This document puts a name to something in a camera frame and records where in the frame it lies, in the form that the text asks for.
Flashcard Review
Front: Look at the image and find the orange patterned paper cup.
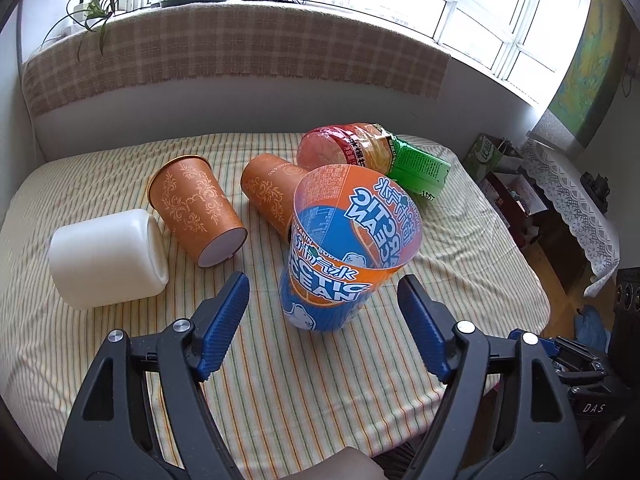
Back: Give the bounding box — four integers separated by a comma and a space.
146, 155, 249, 268
241, 155, 311, 243

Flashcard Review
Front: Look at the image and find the green leafy plant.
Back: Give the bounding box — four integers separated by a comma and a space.
42, 0, 153, 57

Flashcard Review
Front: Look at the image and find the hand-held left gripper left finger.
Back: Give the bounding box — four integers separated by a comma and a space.
57, 272, 251, 480

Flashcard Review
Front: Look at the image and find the red instant noodle bowl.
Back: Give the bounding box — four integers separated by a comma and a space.
297, 121, 396, 173

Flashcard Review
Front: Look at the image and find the white window frame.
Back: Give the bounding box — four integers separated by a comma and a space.
115, 0, 608, 106

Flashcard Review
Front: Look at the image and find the wall poster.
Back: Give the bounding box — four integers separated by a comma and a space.
547, 0, 632, 150

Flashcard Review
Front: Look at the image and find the checkered beige cloth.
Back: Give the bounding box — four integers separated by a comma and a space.
22, 2, 451, 122

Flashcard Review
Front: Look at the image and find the black speaker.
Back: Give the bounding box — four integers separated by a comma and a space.
614, 267, 640, 333

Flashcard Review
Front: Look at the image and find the white plastic cup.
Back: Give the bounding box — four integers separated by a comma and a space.
48, 208, 170, 310

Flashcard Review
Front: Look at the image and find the green carton box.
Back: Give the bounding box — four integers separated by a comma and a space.
462, 133, 507, 182

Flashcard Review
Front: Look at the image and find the side table with lace cloth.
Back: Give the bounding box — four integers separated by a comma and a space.
520, 137, 622, 298

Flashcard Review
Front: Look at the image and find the blue orange plastic cup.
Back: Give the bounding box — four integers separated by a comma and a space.
290, 164, 424, 293
279, 260, 375, 335

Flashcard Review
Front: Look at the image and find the green snack packet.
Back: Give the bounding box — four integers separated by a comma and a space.
385, 132, 452, 204

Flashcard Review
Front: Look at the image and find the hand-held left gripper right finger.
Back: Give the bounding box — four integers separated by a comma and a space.
397, 274, 587, 480

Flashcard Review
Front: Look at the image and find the blue cloth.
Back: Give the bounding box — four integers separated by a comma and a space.
574, 305, 615, 347

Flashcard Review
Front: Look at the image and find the dark small object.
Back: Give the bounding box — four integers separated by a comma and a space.
580, 172, 612, 207

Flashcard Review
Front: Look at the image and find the cardboard box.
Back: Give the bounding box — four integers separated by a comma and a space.
482, 170, 547, 223

